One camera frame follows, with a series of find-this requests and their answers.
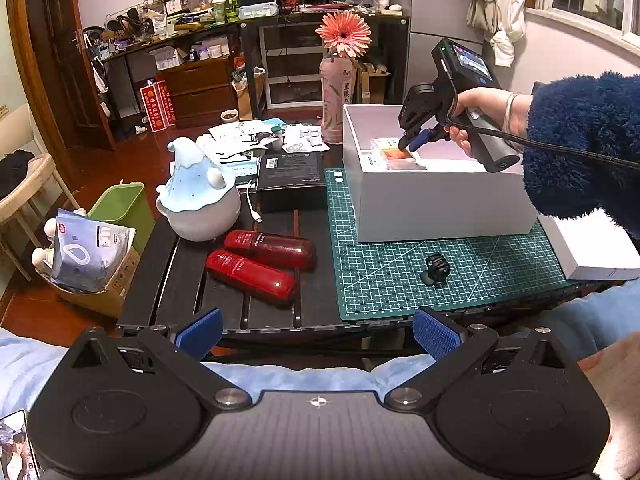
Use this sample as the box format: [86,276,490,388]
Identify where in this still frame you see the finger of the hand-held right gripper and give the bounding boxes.
[398,126,442,152]

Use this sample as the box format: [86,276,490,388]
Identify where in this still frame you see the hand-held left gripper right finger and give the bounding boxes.
[384,306,584,410]

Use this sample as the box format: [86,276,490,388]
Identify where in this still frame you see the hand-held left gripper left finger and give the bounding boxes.
[50,307,251,411]

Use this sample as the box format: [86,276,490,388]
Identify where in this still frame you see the orange label small box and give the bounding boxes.
[385,141,418,162]

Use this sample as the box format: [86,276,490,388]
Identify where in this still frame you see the small black clip mount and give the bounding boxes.
[419,251,451,286]

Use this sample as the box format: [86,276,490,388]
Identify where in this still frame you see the white storage box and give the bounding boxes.
[342,104,538,244]

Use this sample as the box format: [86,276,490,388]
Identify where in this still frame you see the white box lid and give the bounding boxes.
[537,212,640,282]

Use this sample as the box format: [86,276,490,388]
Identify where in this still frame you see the person's right forearm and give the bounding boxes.
[522,71,640,238]

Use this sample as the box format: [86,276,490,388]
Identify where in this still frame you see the person's right hand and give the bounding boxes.
[443,87,533,160]

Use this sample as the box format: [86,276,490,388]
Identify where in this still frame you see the white small carton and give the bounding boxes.
[370,155,426,171]

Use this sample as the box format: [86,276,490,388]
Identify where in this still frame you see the dark computer desk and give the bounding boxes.
[100,7,410,126]

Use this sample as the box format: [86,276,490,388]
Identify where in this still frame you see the silver refrigerator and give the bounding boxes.
[389,0,493,106]

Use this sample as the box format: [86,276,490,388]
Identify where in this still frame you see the brown cardboard sheets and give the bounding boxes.
[352,60,391,106]

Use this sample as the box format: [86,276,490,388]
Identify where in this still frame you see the red cosmetic bottle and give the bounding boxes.
[223,230,317,271]
[205,250,299,306]

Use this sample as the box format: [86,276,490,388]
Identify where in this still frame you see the green cutting mat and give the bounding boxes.
[325,167,593,322]

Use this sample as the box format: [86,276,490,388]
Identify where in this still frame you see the white curtain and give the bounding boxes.
[467,0,536,66]

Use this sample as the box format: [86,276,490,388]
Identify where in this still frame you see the pink drink bottle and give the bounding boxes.
[320,55,357,145]

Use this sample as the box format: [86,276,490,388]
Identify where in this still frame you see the cardboard box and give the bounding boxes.
[47,247,141,320]

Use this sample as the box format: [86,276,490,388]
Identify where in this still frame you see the pink gerbera flower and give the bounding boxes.
[315,10,373,58]

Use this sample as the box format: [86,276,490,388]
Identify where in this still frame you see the blue white mountain jar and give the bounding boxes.
[156,136,242,243]

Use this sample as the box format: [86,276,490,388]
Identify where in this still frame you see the black product box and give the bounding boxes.
[255,152,329,213]

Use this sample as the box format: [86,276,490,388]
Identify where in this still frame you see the blue white packet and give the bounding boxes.
[50,208,137,293]

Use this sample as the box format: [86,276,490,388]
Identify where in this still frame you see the green plastic bin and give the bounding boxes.
[87,182,157,256]

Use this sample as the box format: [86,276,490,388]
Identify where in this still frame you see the blue picture book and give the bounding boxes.
[220,152,261,178]

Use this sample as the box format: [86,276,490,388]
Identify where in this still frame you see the white plush toy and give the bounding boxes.
[31,210,88,271]

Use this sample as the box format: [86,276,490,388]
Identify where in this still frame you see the person's blue clad legs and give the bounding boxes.
[0,280,640,411]

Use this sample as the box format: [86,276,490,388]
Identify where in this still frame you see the blossom print paper packet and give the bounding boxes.
[210,137,261,157]
[207,120,281,148]

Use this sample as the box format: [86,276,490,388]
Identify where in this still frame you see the light blue wipes pack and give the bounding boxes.
[238,2,280,22]

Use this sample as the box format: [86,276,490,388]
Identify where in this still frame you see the smartphone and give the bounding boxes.
[0,409,41,480]

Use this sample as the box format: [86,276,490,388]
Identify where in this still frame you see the brown drawer cabinet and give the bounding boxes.
[160,57,238,128]

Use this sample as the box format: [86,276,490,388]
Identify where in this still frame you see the wooden high chair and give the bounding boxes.
[0,105,81,281]

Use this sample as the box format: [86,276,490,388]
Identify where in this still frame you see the red sign board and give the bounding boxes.
[155,75,177,128]
[139,82,163,133]

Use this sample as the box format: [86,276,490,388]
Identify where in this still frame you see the black cloth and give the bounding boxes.
[0,150,33,198]

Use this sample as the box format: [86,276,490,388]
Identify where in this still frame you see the wooden door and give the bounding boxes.
[7,0,118,151]

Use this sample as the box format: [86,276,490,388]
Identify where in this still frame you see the silver bracelet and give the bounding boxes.
[504,91,521,136]

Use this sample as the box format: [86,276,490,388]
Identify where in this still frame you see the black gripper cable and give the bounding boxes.
[437,110,640,171]

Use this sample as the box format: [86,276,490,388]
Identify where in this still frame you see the white charging cable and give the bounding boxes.
[234,180,263,222]

